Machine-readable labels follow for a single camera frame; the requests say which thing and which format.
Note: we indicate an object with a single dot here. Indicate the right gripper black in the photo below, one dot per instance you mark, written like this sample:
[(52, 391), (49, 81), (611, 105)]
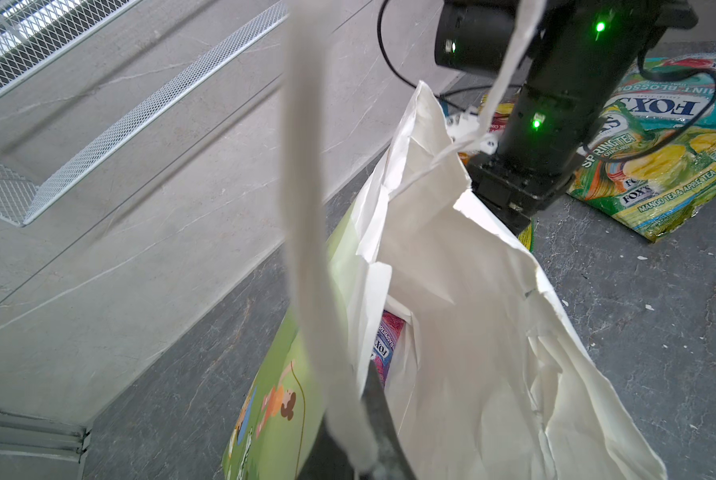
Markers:
[(515, 188)]

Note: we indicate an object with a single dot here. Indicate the yellow green snack packet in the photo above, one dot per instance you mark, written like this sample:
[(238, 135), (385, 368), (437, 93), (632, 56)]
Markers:
[(656, 194)]

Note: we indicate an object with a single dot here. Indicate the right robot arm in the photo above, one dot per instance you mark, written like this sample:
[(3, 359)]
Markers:
[(579, 52)]

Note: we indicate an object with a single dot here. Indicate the white wire mesh basket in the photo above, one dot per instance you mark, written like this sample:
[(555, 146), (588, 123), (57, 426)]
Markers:
[(80, 79)]

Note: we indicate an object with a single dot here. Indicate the orange snack packet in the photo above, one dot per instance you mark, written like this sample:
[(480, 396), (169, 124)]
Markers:
[(502, 120)]

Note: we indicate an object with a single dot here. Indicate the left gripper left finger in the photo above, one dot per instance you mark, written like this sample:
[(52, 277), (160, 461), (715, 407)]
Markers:
[(326, 461)]

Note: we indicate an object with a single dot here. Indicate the floral paper bag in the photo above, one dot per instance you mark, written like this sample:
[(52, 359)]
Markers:
[(489, 380)]

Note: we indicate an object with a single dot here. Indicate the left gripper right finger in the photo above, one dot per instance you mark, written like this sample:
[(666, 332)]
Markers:
[(392, 462)]

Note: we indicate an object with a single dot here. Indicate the pink snack packet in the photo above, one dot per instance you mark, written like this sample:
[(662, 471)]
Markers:
[(387, 338)]

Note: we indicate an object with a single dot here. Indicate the small green snack packet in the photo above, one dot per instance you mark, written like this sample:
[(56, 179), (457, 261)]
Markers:
[(526, 236)]

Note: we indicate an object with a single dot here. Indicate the aluminium frame profile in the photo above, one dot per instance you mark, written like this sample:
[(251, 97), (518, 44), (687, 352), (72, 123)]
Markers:
[(41, 438)]

